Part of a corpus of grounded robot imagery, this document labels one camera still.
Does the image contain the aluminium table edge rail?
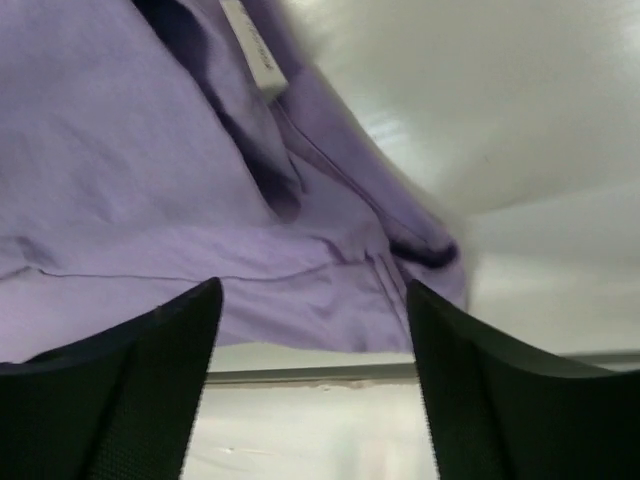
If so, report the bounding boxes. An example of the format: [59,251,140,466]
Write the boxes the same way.
[205,351,639,385]

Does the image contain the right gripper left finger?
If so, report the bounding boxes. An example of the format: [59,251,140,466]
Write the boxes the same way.
[1,278,223,480]

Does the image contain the lavender t shirt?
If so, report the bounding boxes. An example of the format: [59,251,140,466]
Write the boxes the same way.
[1,1,466,362]

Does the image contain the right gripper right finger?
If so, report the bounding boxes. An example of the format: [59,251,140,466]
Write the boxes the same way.
[407,281,639,479]

